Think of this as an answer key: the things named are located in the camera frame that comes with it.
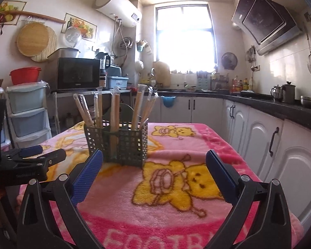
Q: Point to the black microwave oven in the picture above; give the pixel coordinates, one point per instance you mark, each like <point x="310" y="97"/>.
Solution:
<point x="77" y="74"/>

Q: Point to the steel kitchen table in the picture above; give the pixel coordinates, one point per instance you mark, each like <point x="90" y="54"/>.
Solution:
<point x="75" y="92"/>

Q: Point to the green wall utensil holder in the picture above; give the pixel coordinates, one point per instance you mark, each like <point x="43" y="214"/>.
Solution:
<point x="142" y="47"/>

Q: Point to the hanging kitchen utensils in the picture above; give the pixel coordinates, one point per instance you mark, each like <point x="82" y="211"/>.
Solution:
<point x="251" y="55"/>

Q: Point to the steel bowl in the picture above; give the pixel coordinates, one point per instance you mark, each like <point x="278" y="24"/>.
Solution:
<point x="307" y="101"/>

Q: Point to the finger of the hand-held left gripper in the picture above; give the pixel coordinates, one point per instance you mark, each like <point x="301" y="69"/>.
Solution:
<point x="28" y="172"/>
<point x="31" y="151"/>

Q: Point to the blue-grey plastic box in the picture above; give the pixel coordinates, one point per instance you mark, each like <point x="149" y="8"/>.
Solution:
<point x="116" y="82"/>

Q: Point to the green-blue plastic drawer tower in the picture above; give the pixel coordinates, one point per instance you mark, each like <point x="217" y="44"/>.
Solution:
<point x="26" y="119"/>

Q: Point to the round bamboo tray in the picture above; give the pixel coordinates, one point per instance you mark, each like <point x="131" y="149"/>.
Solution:
<point x="32" y="40"/>

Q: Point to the kitchen window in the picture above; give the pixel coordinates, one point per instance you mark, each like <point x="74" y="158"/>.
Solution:
<point x="184" y="39"/>

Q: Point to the grey covered appliance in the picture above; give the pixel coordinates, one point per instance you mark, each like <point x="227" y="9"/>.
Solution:
<point x="67" y="53"/>

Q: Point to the group of condiment bottles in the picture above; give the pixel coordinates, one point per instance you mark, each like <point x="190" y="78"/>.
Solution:
<point x="244" y="85"/>

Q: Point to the teal small appliance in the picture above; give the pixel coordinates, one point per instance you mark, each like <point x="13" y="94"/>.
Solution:
<point x="114" y="70"/>

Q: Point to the white round wall container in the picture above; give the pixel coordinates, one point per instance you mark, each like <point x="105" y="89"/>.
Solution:
<point x="139" y="66"/>

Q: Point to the blue hanging bin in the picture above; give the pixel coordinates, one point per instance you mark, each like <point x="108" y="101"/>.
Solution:
<point x="169" y="101"/>

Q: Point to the grey metal pitcher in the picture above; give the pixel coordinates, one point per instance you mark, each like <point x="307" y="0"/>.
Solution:
<point x="288" y="94"/>

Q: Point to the bunch of wooden chopsticks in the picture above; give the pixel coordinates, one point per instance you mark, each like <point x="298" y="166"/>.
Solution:
<point x="115" y="109"/>

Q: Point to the pink printed blanket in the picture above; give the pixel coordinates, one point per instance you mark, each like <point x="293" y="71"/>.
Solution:
<point x="171" y="186"/>

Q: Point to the black range hood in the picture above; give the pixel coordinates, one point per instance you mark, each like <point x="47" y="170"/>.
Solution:
<point x="264" y="20"/>

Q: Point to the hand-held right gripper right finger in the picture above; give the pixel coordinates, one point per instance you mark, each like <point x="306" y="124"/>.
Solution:
<point x="224" y="179"/>

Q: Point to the red plastic basin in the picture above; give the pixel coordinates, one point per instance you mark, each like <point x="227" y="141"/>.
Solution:
<point x="24" y="76"/>

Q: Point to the green countertop organizer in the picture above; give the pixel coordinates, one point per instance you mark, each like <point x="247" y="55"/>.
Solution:
<point x="203" y="83"/>

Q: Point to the dark grey utensil basket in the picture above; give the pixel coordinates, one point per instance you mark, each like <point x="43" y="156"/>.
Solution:
<point x="124" y="147"/>

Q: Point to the wooden rolling pin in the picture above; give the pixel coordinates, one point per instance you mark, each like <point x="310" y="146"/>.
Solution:
<point x="41" y="16"/>

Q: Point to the black electric kettle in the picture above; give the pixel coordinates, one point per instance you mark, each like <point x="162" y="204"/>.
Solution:
<point x="103" y="57"/>

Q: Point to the fruit wall poster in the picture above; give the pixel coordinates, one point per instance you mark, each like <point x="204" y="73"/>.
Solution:
<point x="89" y="31"/>
<point x="13" y="7"/>

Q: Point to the round woven straw mat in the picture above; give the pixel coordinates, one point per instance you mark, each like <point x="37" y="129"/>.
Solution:
<point x="53" y="49"/>

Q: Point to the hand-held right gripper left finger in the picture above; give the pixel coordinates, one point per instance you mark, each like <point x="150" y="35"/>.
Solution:
<point x="89" y="176"/>

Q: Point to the small wall fan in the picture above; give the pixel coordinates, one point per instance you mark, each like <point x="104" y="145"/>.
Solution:
<point x="229" y="61"/>

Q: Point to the beige water jug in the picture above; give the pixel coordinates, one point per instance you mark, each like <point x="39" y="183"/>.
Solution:
<point x="162" y="74"/>

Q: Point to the white water heater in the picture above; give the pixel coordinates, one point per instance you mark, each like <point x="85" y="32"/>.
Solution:
<point x="116" y="5"/>

